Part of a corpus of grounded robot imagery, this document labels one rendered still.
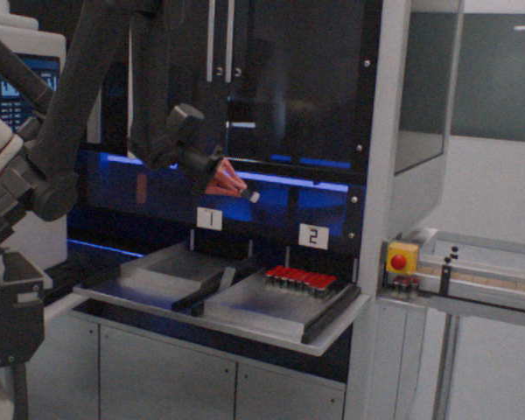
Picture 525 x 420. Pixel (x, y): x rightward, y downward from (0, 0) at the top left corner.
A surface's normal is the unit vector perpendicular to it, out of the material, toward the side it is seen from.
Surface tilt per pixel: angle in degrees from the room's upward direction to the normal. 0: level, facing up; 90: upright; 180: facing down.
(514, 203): 90
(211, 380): 90
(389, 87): 90
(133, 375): 90
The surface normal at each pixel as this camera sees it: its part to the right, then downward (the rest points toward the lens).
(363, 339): -0.43, 0.17
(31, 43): 0.96, 0.11
